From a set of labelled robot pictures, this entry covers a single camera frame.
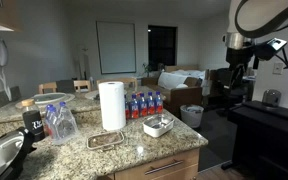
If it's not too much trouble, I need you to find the stainless steel pan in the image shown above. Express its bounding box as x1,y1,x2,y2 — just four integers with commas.
0,126,37,180

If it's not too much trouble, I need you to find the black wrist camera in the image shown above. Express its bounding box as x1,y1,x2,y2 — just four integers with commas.
253,37,288,61

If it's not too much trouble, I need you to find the black office chair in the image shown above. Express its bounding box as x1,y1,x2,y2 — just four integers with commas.
213,67,252,115

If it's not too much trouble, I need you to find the white blanket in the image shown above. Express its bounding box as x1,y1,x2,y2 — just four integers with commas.
156,68,207,91

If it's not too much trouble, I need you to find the white paper towel roll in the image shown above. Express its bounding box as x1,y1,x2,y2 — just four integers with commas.
98,81,127,132

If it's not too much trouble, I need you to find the white floor lamp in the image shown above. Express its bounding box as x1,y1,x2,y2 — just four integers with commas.
77,44,92,81

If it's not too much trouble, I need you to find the black flat screen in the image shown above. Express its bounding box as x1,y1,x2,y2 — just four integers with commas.
56,79,76,95

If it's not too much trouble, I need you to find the white wall switch plate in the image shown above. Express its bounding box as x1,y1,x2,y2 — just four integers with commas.
272,62,285,76

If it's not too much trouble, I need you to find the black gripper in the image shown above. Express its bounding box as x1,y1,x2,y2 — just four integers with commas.
226,46,254,89

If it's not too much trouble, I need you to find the metal drawer handle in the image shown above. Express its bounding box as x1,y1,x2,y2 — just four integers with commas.
144,159,185,176

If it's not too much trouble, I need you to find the dark window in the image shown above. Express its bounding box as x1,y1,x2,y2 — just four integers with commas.
147,24,179,72

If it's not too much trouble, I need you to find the wooden wall cabinet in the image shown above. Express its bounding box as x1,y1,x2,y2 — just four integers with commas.
0,0,24,33

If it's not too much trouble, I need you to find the white rectangular food container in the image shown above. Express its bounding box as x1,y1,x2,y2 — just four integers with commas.
142,113,175,138

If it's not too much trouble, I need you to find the red label water bottle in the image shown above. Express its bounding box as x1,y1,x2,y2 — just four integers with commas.
130,93,141,120
146,91,156,116
138,92,149,118
124,94,132,120
154,91,165,115

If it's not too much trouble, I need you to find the black jar with cork lid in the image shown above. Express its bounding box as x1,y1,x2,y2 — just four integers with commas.
20,98,46,143

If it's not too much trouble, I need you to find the brown sofa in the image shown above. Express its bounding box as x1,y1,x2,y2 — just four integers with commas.
140,64,204,118

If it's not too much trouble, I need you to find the black digital piano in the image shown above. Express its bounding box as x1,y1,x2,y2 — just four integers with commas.
221,99,288,180

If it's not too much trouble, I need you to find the white trash bin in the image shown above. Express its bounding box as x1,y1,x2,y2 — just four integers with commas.
179,104,205,129

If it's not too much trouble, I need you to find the green houseplant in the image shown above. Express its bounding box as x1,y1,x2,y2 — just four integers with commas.
141,62,154,79

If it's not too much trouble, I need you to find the wooden counter drawer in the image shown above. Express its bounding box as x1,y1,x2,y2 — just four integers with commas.
113,148,201,180

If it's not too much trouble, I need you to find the white round plate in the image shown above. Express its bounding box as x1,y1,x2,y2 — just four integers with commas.
84,89,102,101

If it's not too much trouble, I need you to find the small wooden chair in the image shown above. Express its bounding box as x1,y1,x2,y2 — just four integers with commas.
72,79,93,94
37,81,58,95

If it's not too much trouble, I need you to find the silver cylindrical speaker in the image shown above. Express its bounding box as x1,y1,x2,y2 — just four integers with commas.
261,88,283,108

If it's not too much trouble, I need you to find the white projector screen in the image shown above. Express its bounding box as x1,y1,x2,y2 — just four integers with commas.
95,20,137,75

